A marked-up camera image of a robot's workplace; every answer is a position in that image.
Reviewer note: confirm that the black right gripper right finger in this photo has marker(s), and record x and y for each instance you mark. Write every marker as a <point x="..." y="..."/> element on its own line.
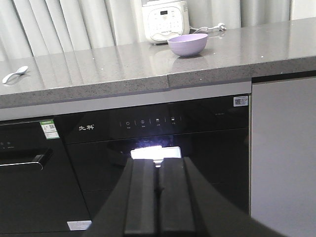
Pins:
<point x="190" y="207"/>

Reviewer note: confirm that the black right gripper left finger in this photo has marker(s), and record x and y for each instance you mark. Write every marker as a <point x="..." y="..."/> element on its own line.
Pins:
<point x="130" y="210"/>

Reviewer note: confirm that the purple plastic bowl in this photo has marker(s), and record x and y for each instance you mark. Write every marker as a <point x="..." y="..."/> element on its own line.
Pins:
<point x="188" y="45"/>

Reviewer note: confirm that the light blue plastic spoon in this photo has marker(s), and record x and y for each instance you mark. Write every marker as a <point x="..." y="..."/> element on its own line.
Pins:
<point x="21" y="71"/>

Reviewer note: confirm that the black built-in dishwasher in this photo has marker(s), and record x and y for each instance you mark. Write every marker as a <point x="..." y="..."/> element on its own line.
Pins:
<point x="212" y="132"/>

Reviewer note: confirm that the black built-in oven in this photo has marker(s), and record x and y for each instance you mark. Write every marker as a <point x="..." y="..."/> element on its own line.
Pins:
<point x="39" y="192"/>

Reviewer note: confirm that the grey cabinet door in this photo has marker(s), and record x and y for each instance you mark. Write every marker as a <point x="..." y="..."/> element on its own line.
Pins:
<point x="283" y="156"/>

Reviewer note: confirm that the white blender appliance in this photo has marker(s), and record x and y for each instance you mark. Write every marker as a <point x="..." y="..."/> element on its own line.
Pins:
<point x="165" y="19"/>

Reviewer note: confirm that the white pleated curtain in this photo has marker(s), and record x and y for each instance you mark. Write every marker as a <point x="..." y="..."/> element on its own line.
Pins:
<point x="42" y="27"/>

